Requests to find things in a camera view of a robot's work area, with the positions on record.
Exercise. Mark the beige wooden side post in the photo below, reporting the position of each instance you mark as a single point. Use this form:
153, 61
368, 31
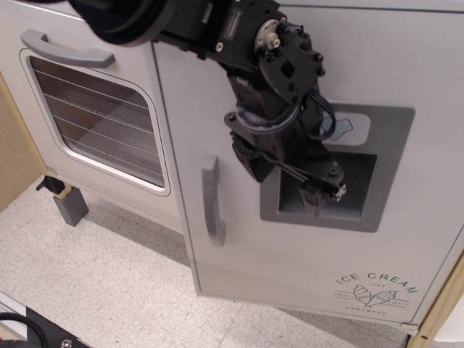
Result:
443, 265

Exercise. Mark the grey ice dispenser panel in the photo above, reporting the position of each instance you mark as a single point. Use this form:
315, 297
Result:
368, 143

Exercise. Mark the white toy oven door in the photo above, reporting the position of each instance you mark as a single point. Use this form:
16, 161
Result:
103, 130

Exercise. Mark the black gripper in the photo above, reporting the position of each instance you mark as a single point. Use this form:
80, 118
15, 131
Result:
262, 145

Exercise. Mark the white toy fridge door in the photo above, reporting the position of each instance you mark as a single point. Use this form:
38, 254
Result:
371, 276

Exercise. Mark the grey fridge door handle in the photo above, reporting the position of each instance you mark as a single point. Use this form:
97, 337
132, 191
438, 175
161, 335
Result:
210, 180

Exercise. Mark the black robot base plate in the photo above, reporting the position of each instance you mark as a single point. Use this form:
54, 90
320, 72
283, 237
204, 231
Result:
56, 336

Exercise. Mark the black clamp on leg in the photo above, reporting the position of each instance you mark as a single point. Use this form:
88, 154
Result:
52, 184

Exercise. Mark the grey kitchen leg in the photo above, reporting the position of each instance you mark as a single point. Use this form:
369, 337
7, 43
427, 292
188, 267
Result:
73, 207

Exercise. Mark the light wooden side panel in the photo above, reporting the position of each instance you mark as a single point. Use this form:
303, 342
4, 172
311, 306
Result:
21, 165

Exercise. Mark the grey oven door handle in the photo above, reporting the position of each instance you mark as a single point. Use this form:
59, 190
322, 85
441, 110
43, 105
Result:
37, 42

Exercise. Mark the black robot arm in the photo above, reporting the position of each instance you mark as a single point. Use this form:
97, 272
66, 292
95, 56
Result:
271, 67

